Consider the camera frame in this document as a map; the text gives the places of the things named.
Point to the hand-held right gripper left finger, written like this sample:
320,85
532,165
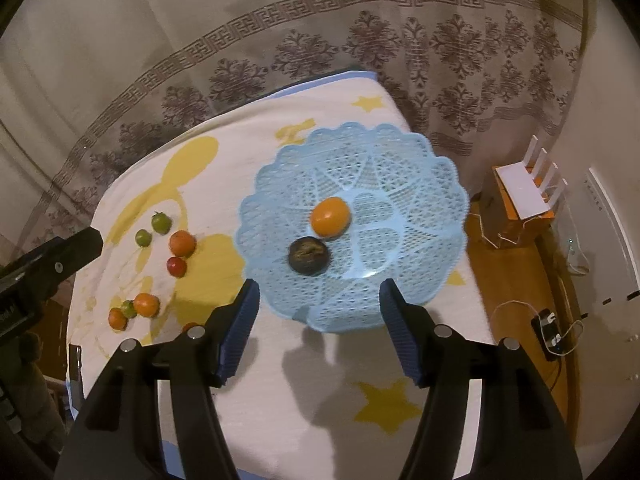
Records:
240,330

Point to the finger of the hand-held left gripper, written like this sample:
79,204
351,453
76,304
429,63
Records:
65,255

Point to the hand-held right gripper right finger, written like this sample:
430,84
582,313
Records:
400,330

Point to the small green tomato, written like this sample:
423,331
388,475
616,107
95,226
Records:
143,238
128,308

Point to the small orange tomato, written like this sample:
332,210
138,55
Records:
117,319

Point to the small red tomato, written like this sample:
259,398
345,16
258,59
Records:
176,266

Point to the round orange tomato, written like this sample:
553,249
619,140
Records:
147,305

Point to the dark brown mangosteen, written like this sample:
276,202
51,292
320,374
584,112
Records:
308,256

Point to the green tomato with stem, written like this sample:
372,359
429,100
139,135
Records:
161,223

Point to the orange-red tomato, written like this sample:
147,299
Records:
182,244

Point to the large orange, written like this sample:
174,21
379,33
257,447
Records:
330,216

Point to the blue lace plastic basket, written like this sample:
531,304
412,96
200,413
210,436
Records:
400,185

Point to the white blanket with yellow print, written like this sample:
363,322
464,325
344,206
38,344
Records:
300,390

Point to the black rectangular object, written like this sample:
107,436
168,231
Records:
75,367

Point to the black power strip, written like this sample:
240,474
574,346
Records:
545,335

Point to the white router with antennas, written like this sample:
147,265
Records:
520,187

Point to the white furniture panel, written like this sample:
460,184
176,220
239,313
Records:
605,260

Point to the beige patterned curtain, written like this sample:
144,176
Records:
250,20

